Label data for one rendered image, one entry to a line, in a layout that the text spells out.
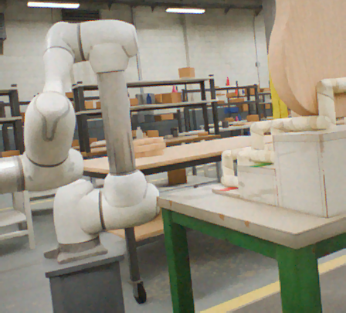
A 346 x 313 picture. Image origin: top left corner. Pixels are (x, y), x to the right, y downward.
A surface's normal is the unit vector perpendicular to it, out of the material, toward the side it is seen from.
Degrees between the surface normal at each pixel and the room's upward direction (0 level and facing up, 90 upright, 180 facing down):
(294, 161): 90
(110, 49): 102
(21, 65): 90
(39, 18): 90
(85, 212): 84
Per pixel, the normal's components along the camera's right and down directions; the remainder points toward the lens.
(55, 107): 0.29, -0.55
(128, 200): 0.11, 0.10
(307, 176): -0.90, 0.12
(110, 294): 0.37, 0.01
